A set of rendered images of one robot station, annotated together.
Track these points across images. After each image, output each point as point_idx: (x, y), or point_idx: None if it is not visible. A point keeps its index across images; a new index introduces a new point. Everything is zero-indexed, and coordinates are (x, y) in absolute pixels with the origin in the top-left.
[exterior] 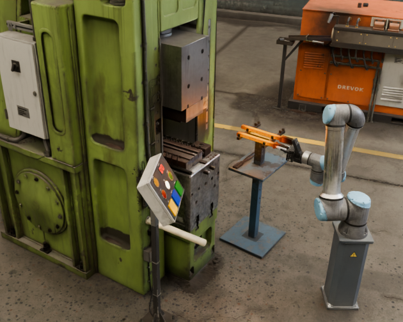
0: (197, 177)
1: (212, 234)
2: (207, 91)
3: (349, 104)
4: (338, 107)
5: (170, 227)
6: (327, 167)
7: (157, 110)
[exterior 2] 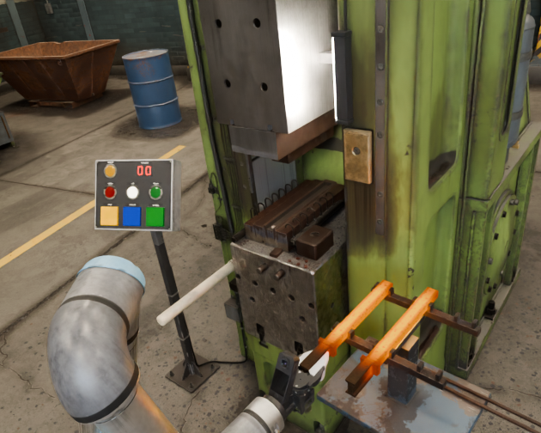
0: (248, 260)
1: (313, 401)
2: (366, 148)
3: (103, 311)
4: (82, 275)
5: (203, 282)
6: None
7: None
